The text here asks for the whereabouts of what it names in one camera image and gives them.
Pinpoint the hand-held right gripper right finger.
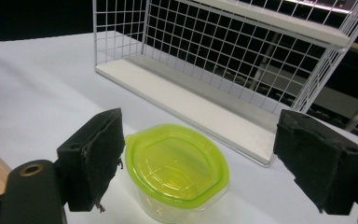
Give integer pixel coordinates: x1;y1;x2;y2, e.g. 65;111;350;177
272;108;358;216

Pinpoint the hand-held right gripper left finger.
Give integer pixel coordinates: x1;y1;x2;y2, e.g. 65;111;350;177
56;107;126;213

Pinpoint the clear container with green lid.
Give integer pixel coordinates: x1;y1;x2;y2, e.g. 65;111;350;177
124;122;230;224

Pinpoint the white wire shelf rack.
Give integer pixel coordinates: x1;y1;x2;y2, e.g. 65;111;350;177
91;0;358;168

